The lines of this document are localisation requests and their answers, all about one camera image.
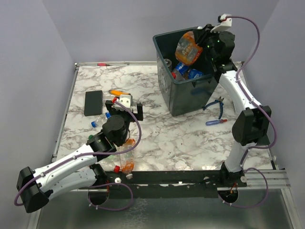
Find clear bottle blue cap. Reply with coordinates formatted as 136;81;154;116
91;116;107;128

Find blue handled pliers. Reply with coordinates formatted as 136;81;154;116
203;96;226;120

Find pocari sweat blue bottle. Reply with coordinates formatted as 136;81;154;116
188;69;203;79

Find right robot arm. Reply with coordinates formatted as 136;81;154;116
193;24;271;187

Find orange label large bottle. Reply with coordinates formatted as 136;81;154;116
119;139;135;179

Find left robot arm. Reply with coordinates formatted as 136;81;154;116
14;99;143;213

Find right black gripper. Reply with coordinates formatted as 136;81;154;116
193;24;222;62

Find pepsi bottle by bin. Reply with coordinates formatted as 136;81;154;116
172;62;189;76

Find blue screwdriver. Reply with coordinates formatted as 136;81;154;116
205;119;227;126

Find red marker pen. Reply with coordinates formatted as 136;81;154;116
97;63;112;66

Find clear glass jar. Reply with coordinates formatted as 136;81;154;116
164;58;172;71

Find black rectangular block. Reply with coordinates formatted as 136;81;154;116
84;90;103;116

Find orange utility knife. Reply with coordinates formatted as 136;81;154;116
109;90;130;97

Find red label bottle front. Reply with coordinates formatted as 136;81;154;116
99;155;121;173

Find black mounting rail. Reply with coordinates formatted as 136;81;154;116
106;170;247;198

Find dark green plastic bin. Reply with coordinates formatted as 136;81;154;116
153;27;218;116

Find orange crushed bottle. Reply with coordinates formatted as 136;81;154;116
175;31;203;66

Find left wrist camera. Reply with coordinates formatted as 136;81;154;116
113;94;132;109

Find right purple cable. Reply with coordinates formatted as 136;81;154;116
226;15;278;208

